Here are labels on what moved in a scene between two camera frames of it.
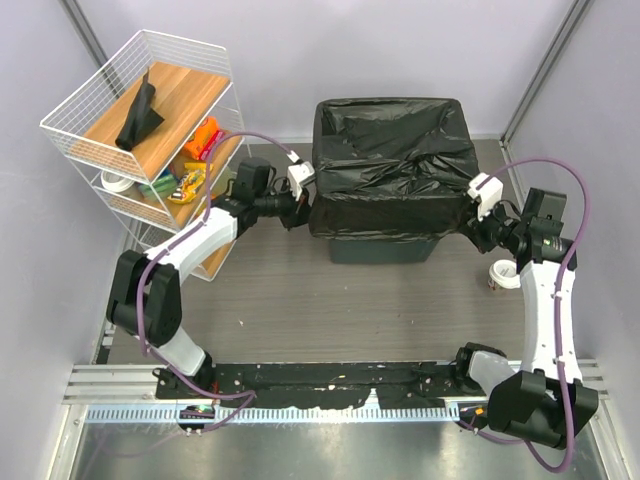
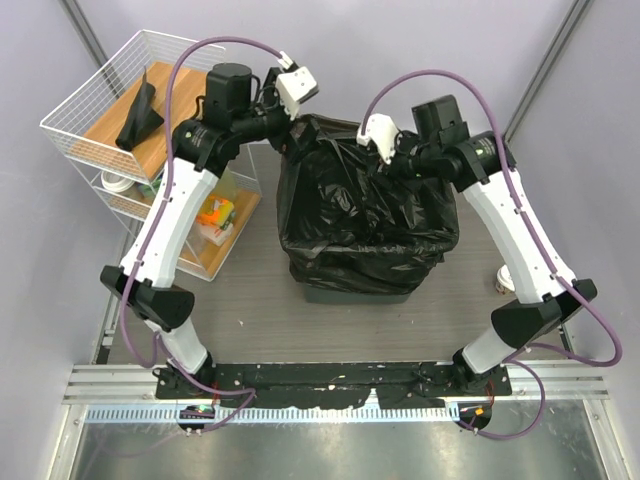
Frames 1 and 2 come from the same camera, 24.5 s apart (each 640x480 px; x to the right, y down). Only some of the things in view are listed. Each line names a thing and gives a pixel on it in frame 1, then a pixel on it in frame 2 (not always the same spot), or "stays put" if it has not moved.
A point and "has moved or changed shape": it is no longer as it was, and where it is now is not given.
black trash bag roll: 143,115 stays put
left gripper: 302,212 → 286,142
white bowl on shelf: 115,183 stays put
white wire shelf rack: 157,133 stays put
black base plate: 395,385 stays put
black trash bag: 390,169 has moved or changed shape
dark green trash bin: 379,251 → 318,295
